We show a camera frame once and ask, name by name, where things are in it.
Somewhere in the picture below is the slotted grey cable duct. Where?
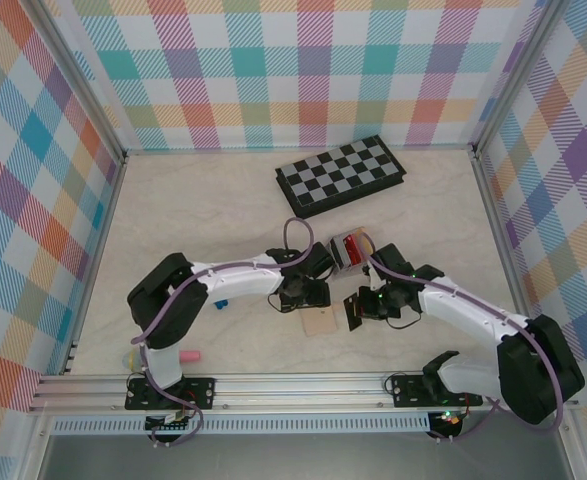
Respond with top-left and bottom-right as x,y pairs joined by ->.
51,417 -> 432,436

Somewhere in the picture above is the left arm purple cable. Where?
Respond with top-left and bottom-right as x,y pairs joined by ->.
130,218 -> 319,448

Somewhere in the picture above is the red credit card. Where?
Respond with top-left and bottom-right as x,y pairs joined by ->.
345,234 -> 366,264

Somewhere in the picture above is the small circuit board with LEDs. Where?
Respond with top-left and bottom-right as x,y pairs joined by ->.
430,408 -> 467,429

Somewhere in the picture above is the grey metal panel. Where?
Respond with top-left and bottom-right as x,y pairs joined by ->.
35,433 -> 574,480

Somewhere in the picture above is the grey white credit card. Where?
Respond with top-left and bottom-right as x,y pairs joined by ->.
325,234 -> 354,277

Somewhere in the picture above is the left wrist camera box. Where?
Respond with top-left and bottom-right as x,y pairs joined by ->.
300,243 -> 336,280

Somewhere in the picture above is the small green circuit board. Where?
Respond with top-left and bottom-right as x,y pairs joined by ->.
144,410 -> 194,435

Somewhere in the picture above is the black credit card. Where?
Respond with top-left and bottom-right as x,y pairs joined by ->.
341,293 -> 368,332

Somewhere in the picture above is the aluminium frame rail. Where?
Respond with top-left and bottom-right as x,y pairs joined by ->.
122,144 -> 477,157
61,154 -> 128,377
471,149 -> 530,321

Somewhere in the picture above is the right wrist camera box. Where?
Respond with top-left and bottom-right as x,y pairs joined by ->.
371,243 -> 416,276

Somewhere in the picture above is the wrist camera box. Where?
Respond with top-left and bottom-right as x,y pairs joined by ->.
371,243 -> 416,276
300,243 -> 336,280

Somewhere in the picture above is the aluminium frame post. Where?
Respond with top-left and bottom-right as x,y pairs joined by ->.
471,0 -> 564,157
31,0 -> 128,162

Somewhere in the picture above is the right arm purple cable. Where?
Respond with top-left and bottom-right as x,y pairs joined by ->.
365,247 -> 567,444

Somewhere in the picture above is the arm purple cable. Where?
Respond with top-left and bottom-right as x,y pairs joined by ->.
130,218 -> 319,448
365,247 -> 567,444

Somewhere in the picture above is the wide aluminium base rail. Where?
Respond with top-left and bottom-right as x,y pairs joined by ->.
26,370 -> 583,417

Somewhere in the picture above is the pale green translucent object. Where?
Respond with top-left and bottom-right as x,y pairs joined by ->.
123,349 -> 148,374

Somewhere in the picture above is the black folding chess board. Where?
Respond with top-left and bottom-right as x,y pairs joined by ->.
274,135 -> 407,222

